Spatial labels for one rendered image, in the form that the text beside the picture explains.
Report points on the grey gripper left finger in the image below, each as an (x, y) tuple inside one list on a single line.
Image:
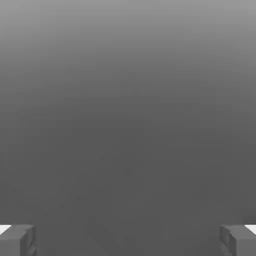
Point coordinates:
[(16, 240)]

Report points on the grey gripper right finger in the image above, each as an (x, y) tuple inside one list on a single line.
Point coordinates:
[(240, 240)]

